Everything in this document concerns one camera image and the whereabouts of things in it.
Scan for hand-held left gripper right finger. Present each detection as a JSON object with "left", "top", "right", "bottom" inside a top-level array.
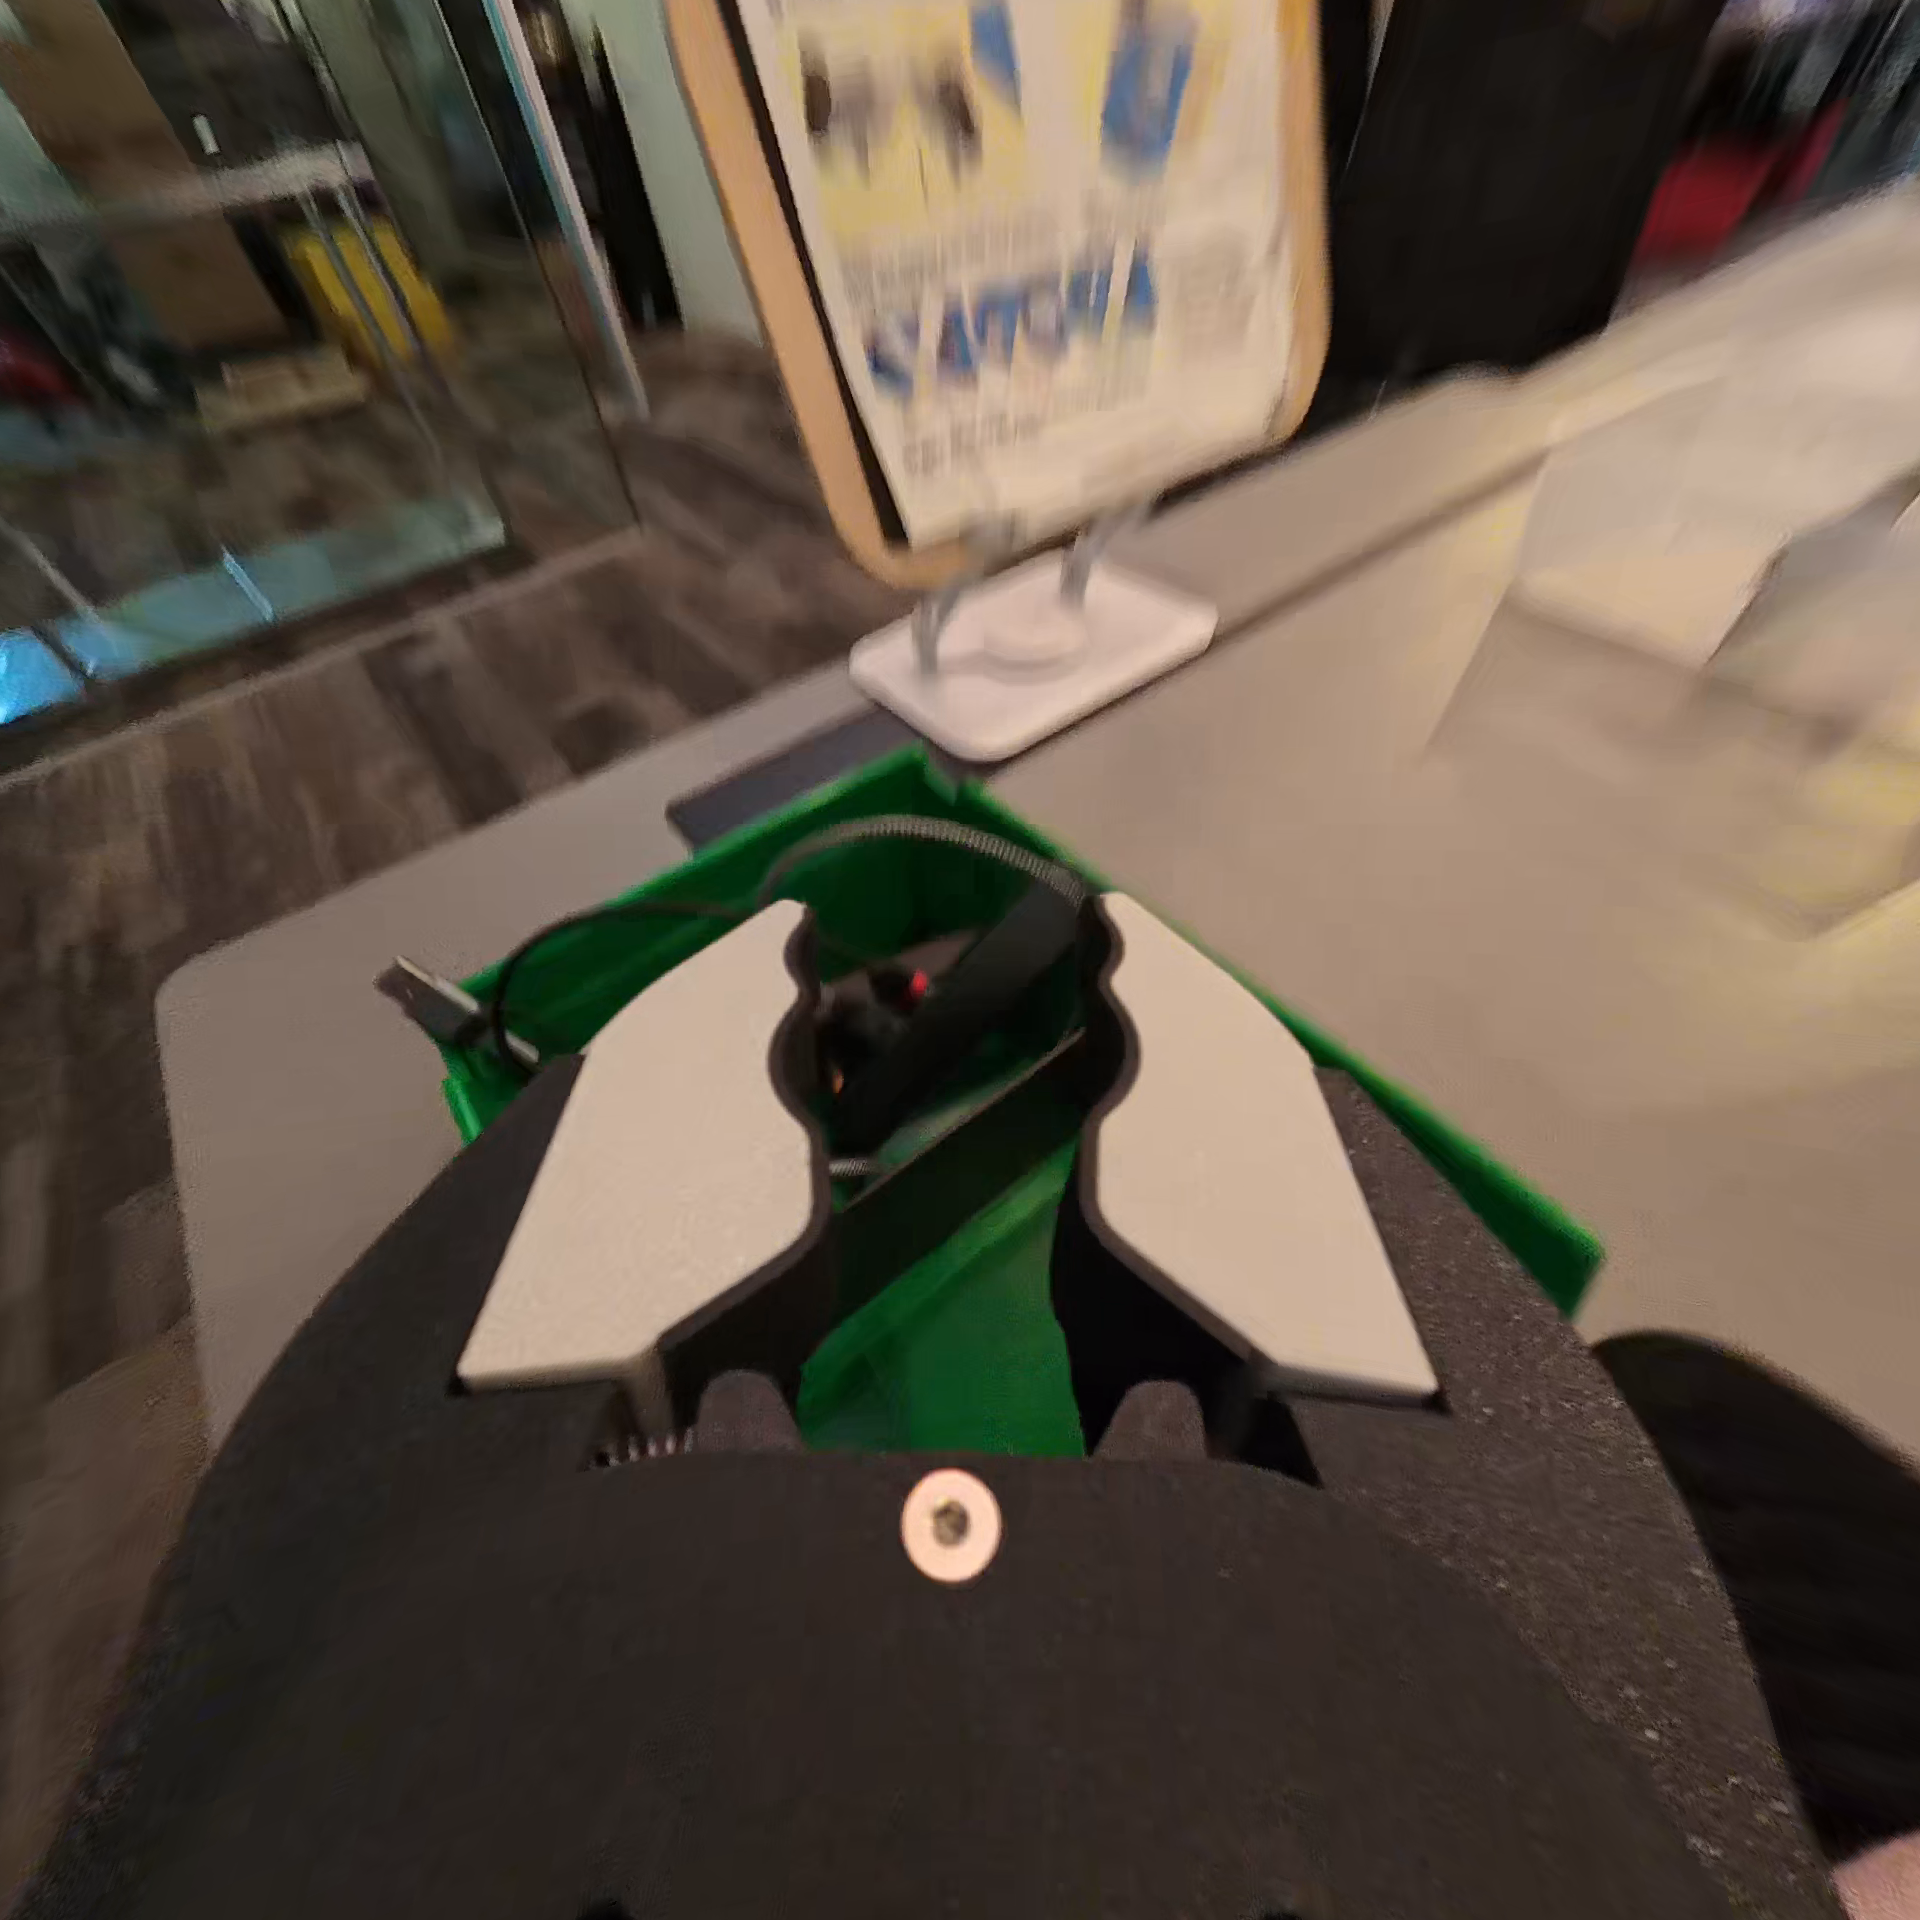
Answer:
[{"left": 1049, "top": 892, "right": 1445, "bottom": 1424}]

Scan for grey USB hub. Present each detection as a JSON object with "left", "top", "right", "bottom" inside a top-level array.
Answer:
[{"left": 822, "top": 880, "right": 1094, "bottom": 1155}]

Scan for black desk slot cover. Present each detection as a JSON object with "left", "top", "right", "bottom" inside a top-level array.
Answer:
[{"left": 667, "top": 717, "right": 963, "bottom": 851}]

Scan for clear plastic bin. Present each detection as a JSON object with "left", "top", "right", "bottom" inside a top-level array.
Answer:
[{"left": 1424, "top": 353, "right": 1920, "bottom": 940}]

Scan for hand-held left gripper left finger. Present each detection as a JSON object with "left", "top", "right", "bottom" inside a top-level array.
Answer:
[{"left": 455, "top": 896, "right": 837, "bottom": 1446}]

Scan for black hub cable silver plug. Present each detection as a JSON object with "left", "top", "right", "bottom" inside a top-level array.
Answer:
[{"left": 376, "top": 896, "right": 752, "bottom": 1075}]

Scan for wooden instruction sign board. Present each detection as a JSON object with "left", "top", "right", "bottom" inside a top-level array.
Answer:
[{"left": 667, "top": 0, "right": 1335, "bottom": 589}]

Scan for green plastic bin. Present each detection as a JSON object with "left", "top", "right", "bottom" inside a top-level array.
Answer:
[{"left": 436, "top": 745, "right": 1602, "bottom": 1459}]

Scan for glass partition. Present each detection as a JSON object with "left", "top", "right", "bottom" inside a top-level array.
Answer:
[{"left": 0, "top": 0, "right": 648, "bottom": 721}]

